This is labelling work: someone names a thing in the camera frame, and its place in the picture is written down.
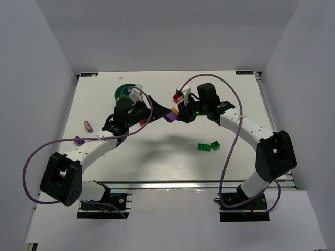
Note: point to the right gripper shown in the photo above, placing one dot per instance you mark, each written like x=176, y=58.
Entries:
x=188, y=111

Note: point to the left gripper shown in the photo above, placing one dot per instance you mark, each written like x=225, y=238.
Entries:
x=151, y=108

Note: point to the yellow long lego brick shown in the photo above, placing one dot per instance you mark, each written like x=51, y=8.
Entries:
x=175, y=110

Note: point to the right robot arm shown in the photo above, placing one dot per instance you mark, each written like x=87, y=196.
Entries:
x=228, y=117

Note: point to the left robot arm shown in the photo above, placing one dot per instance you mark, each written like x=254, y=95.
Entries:
x=62, y=179

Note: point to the red arched lego brick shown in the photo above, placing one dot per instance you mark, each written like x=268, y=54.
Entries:
x=177, y=98

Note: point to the green flat lego plate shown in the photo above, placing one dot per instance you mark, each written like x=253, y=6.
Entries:
x=204, y=147

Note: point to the teal divided round container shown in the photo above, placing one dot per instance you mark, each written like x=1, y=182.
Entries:
x=122, y=91

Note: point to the green small lego brick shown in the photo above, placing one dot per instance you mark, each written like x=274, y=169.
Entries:
x=215, y=145

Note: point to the right table logo sticker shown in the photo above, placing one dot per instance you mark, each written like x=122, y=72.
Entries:
x=244, y=72

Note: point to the purple patterned lego brick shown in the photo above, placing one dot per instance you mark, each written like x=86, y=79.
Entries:
x=88, y=127

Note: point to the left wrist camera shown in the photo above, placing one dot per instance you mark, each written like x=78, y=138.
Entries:
x=136, y=93

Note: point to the aluminium front table rail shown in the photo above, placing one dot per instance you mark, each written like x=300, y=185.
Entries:
x=160, y=185

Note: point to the aluminium table rail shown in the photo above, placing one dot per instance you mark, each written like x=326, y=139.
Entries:
x=272, y=117
x=160, y=185

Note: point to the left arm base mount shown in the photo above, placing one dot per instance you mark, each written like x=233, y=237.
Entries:
x=118, y=207

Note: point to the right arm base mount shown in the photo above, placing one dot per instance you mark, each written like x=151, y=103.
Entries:
x=255, y=211

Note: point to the aluminium right table rail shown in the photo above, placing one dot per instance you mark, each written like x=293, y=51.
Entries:
x=272, y=117

